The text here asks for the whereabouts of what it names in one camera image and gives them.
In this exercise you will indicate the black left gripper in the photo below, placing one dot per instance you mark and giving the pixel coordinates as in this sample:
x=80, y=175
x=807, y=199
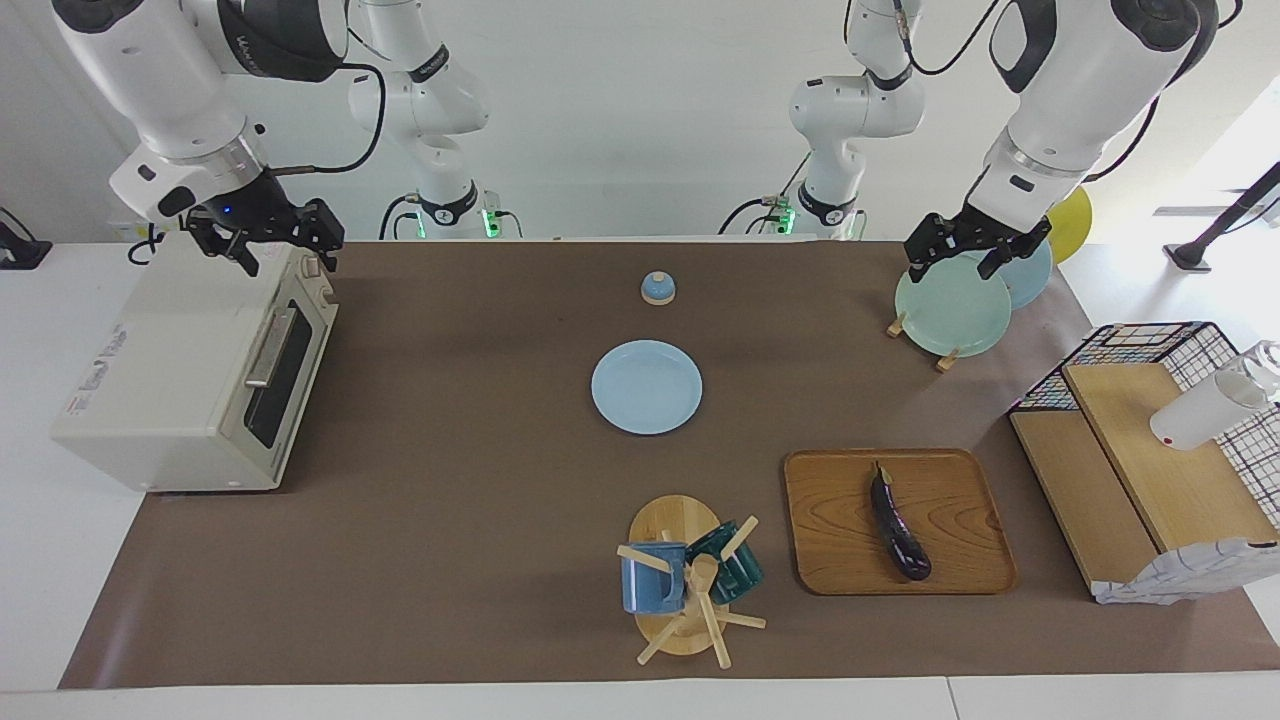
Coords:
x=990, y=230

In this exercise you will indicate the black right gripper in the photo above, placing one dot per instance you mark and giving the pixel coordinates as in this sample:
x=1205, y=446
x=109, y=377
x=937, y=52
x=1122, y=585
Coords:
x=250, y=212

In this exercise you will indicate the cream toaster oven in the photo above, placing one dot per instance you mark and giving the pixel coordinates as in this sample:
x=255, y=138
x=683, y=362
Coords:
x=170, y=370

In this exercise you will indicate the dark purple eggplant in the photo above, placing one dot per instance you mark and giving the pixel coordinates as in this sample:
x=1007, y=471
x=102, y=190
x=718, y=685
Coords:
x=895, y=525

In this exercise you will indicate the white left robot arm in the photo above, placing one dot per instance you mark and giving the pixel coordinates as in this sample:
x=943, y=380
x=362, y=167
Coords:
x=1070, y=80

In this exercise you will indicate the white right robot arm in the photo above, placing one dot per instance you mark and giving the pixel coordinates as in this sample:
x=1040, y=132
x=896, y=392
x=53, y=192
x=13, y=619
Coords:
x=170, y=80

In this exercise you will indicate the pale green plate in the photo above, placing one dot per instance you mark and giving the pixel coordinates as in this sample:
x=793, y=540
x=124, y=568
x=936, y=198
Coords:
x=950, y=310

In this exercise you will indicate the light blue racked plate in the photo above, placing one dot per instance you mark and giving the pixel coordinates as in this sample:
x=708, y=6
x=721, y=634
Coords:
x=1032, y=280

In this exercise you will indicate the wooden plate rack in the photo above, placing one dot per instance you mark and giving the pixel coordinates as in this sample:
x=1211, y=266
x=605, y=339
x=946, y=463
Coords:
x=896, y=325

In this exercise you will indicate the yellow plate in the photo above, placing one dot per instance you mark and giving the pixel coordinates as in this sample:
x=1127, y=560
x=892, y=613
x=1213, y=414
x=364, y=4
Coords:
x=1072, y=222

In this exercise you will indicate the white cylindrical bottle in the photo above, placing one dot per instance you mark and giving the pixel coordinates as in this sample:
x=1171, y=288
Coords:
x=1205, y=412

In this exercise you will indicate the wooden serving tray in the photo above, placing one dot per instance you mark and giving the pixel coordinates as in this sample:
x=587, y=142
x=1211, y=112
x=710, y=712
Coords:
x=840, y=530

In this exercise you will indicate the wooden step shelf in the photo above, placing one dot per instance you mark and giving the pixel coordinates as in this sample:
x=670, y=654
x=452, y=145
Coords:
x=1170, y=480

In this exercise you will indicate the brown table mat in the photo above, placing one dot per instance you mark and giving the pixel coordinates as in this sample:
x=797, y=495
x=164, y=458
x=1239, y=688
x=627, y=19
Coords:
x=450, y=520

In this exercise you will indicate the dark green mug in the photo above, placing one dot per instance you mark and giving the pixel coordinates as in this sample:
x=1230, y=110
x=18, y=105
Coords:
x=738, y=575

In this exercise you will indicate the wooden mug tree stand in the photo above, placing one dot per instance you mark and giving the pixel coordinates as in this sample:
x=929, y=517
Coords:
x=672, y=518

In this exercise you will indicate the blue mug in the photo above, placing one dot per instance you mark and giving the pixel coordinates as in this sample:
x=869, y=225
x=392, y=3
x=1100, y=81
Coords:
x=650, y=590

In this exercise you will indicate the black clamp mount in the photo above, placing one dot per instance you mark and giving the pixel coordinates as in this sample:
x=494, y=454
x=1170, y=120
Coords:
x=20, y=250

